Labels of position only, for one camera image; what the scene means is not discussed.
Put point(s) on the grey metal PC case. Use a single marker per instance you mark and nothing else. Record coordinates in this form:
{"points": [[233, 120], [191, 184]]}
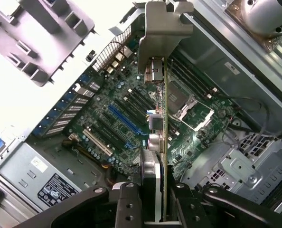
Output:
{"points": [[226, 52]]}

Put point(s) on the white sticker on case wall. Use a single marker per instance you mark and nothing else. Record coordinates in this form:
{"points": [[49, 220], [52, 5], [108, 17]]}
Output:
{"points": [[232, 67]]}

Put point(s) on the CPU socket with metal frame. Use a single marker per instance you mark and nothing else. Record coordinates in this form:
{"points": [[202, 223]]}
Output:
{"points": [[188, 107]]}

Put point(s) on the blue expansion slot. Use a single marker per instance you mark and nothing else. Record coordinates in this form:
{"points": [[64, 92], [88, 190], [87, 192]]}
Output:
{"points": [[124, 119]]}

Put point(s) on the black expansion slot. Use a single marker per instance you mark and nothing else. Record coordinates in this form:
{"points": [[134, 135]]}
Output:
{"points": [[143, 98], [130, 111], [117, 128]]}

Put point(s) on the green motherboard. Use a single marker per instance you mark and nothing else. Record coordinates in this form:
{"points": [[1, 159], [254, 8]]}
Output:
{"points": [[112, 95]]}

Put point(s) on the white expansion slot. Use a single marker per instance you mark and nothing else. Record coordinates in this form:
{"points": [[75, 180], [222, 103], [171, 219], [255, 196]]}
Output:
{"points": [[97, 142]]}

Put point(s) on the grey power supply with label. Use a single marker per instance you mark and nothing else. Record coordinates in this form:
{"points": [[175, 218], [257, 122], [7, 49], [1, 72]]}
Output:
{"points": [[36, 171]]}

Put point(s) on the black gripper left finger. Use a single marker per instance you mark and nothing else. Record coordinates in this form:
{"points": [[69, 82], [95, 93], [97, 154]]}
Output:
{"points": [[128, 206]]}

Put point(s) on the metal disk bay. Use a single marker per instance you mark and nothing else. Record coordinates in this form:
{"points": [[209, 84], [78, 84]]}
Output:
{"points": [[240, 166]]}

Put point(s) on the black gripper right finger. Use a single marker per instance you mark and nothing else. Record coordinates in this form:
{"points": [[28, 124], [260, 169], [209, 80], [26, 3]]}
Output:
{"points": [[190, 209]]}

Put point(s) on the black RAM slot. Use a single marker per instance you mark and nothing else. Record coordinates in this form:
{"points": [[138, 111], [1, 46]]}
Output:
{"points": [[190, 79], [198, 72]]}

